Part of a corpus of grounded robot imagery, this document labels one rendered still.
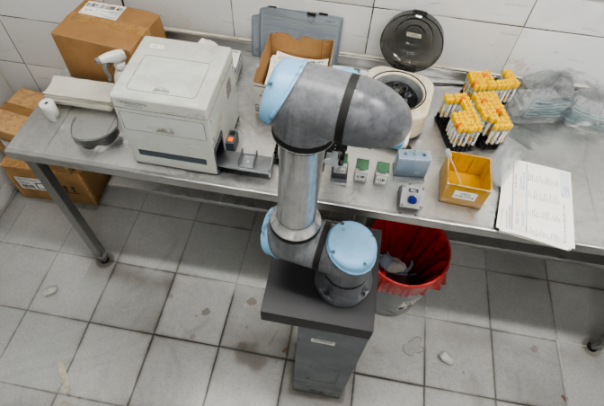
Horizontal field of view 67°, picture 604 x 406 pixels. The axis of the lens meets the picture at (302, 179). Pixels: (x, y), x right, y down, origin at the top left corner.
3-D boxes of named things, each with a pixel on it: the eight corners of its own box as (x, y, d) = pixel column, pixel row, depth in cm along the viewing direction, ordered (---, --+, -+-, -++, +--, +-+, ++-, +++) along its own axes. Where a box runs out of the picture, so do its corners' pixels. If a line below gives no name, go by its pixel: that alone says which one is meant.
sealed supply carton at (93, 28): (68, 74, 172) (48, 32, 157) (101, 37, 185) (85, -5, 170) (143, 92, 168) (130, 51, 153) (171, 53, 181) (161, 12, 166)
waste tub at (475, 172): (437, 201, 143) (447, 183, 135) (439, 169, 151) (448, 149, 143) (480, 210, 142) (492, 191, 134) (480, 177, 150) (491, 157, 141)
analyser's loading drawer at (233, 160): (208, 167, 145) (206, 157, 141) (213, 152, 149) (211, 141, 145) (270, 177, 144) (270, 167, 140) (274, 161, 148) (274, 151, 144)
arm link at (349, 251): (364, 295, 107) (373, 274, 96) (310, 278, 109) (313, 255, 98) (376, 251, 113) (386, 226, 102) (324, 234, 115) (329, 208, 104)
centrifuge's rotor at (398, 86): (367, 112, 158) (370, 98, 152) (377, 84, 166) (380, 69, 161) (411, 124, 155) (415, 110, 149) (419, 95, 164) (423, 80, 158)
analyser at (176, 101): (135, 162, 148) (106, 93, 124) (164, 103, 164) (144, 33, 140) (226, 177, 146) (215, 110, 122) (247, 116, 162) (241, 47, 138)
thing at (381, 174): (373, 184, 146) (376, 172, 141) (374, 173, 149) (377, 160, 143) (385, 187, 146) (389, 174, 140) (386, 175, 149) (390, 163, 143)
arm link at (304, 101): (315, 280, 107) (348, 104, 66) (256, 261, 110) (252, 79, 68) (329, 240, 115) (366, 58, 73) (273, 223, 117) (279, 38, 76)
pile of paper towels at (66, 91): (44, 102, 162) (39, 92, 159) (58, 83, 169) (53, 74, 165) (111, 113, 161) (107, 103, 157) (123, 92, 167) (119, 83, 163)
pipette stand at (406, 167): (393, 181, 147) (399, 162, 139) (391, 164, 151) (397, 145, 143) (423, 183, 147) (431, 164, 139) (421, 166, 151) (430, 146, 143)
